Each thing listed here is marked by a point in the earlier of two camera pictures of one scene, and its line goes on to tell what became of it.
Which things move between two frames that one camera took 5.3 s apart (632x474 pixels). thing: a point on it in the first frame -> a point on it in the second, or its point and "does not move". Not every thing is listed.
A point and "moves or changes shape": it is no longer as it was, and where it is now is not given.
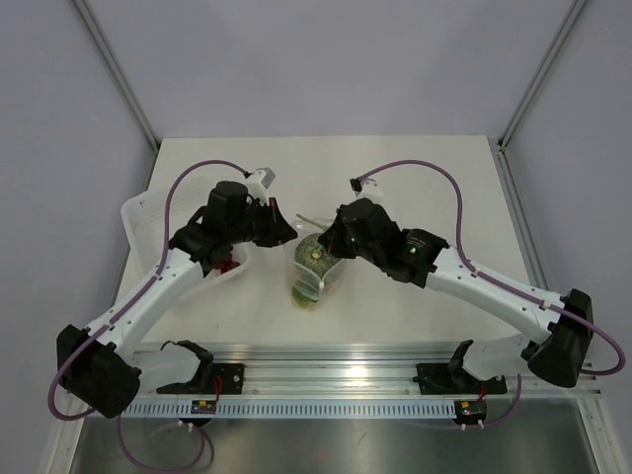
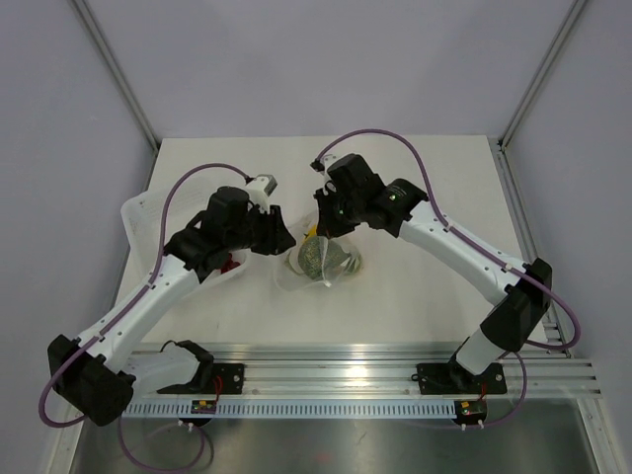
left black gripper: (277, 228) does not move
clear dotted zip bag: (311, 268) moves or changes shape
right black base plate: (439, 379) does not move
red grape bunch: (224, 266) does not move
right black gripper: (333, 239) -> (327, 226)
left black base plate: (213, 379) does not move
